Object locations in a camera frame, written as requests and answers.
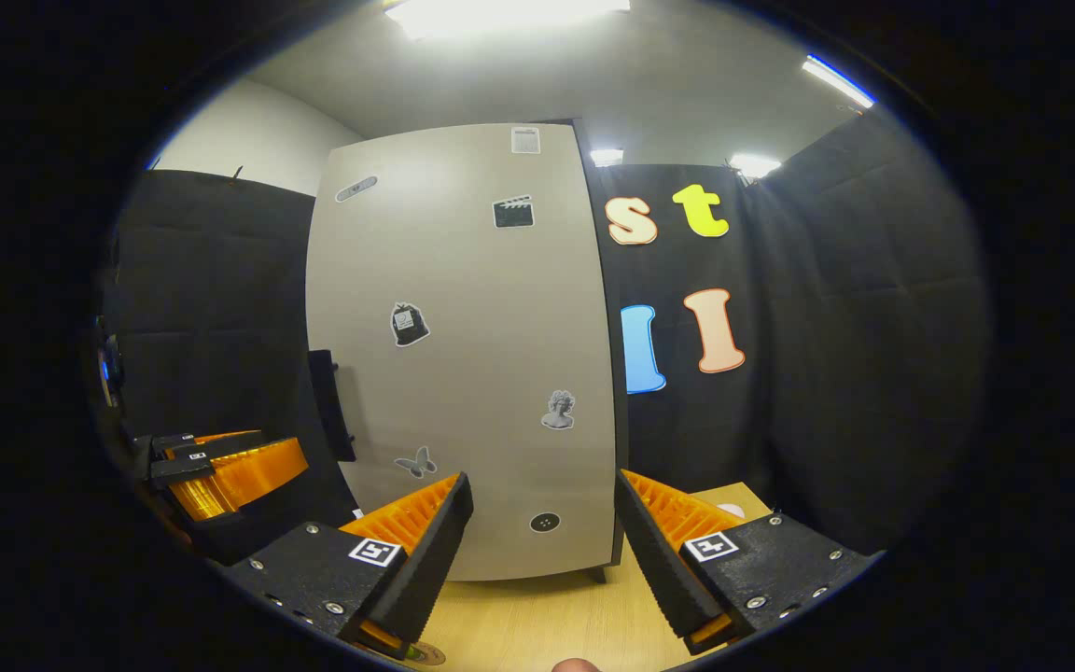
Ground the grey cabinet door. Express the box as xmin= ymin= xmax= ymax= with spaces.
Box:
xmin=304 ymin=121 xmax=619 ymax=582

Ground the black cabinet door handle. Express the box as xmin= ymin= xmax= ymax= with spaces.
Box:
xmin=307 ymin=349 xmax=358 ymax=465

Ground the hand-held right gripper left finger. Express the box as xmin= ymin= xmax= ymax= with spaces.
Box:
xmin=220 ymin=471 xmax=476 ymax=661

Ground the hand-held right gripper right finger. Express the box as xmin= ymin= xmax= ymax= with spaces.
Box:
xmin=613 ymin=469 xmax=885 ymax=656

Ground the dark grey cabinet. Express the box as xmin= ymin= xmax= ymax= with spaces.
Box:
xmin=556 ymin=117 xmax=634 ymax=587

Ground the black backdrop cloth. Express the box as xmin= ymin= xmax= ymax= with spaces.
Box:
xmin=94 ymin=107 xmax=996 ymax=561

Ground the large ceiling light panel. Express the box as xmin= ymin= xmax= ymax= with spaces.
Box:
xmin=384 ymin=0 xmax=633 ymax=40

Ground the long ceiling light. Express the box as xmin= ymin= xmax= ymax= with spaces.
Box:
xmin=802 ymin=53 xmax=876 ymax=110

